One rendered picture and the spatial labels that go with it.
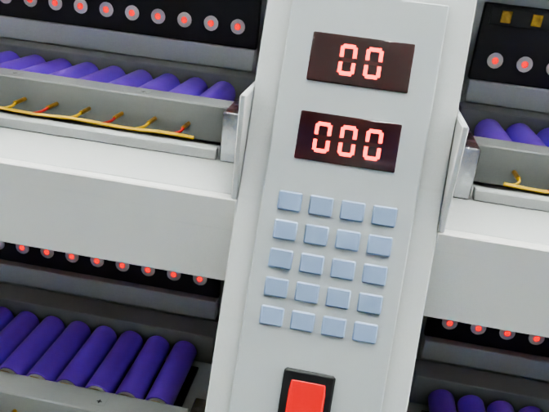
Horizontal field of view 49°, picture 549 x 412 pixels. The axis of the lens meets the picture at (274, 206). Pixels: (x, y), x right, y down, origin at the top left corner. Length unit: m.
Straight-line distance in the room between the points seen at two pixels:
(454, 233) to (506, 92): 0.20
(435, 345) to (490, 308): 0.17
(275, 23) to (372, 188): 0.09
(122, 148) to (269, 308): 0.13
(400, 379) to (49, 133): 0.23
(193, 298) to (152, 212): 0.18
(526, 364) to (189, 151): 0.29
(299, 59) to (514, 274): 0.14
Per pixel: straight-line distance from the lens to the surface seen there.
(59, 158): 0.33
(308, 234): 0.28
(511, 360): 0.48
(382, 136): 0.28
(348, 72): 0.28
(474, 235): 0.29
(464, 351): 0.47
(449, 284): 0.30
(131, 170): 0.32
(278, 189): 0.28
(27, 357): 0.46
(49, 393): 0.41
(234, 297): 0.29
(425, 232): 0.29
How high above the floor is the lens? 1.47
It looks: 3 degrees down
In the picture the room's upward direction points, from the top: 9 degrees clockwise
